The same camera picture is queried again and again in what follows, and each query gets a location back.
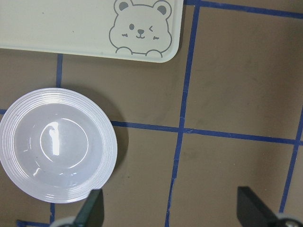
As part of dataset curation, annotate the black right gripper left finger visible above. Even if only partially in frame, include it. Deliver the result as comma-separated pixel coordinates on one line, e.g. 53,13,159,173
73,189,105,227

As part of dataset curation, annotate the cream bear tray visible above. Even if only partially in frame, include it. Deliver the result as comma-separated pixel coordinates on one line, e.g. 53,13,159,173
0,0,183,63

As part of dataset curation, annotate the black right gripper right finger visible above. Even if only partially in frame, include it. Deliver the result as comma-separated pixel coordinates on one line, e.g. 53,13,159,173
237,186,282,227

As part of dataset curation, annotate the white round plate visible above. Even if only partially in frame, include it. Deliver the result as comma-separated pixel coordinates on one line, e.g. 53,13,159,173
0,88,117,203

